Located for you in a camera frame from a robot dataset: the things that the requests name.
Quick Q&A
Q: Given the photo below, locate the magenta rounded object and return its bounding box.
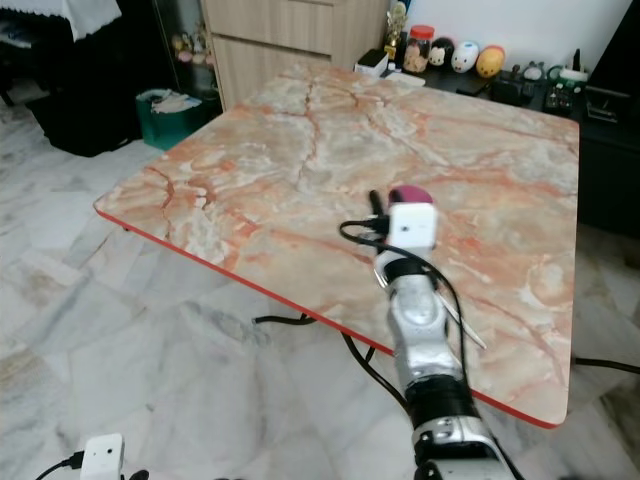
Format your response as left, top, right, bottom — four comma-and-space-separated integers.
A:
388, 185, 434, 208

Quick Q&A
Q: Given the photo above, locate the silver metal fork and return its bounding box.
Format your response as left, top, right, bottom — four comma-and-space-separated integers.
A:
372, 262, 488, 351

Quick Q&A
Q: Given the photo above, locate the small white box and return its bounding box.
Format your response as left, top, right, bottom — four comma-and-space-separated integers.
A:
356, 48, 390, 77

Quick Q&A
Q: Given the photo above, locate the red lidded clear jar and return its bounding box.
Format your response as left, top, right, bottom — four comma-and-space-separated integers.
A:
406, 25, 436, 74

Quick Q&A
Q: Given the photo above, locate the black and white round figurine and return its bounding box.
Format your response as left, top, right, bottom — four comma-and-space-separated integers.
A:
428, 38, 454, 70

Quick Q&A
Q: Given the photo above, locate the golden trophy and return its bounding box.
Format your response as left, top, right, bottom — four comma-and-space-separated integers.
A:
384, 2, 409, 64

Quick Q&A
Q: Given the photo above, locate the orange round figurine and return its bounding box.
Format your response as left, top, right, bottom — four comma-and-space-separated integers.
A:
475, 45, 507, 80

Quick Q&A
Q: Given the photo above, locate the light wooden cabinet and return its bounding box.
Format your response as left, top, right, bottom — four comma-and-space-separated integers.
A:
203, 0, 392, 111

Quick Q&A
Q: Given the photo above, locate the teal bin with papers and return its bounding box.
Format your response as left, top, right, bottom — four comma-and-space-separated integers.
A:
137, 88, 207, 152

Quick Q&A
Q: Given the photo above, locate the black furniture under cloth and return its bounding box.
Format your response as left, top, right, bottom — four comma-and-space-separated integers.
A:
0, 10, 161, 159

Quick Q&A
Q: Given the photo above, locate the white lace cloth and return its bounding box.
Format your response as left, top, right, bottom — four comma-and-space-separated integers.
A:
0, 0, 123, 42

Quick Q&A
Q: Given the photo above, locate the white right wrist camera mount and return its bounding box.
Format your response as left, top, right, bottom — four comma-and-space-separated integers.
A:
388, 203, 438, 250

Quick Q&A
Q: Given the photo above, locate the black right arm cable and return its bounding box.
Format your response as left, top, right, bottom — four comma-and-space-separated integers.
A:
339, 220, 485, 406

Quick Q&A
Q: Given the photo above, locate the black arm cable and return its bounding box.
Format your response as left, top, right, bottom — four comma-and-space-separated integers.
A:
339, 220, 485, 406
34, 451, 84, 480

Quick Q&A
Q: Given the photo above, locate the black floor cable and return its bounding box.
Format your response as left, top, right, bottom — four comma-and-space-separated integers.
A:
573, 357, 640, 375

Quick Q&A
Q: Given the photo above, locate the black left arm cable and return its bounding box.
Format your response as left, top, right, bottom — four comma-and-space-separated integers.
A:
34, 451, 84, 480

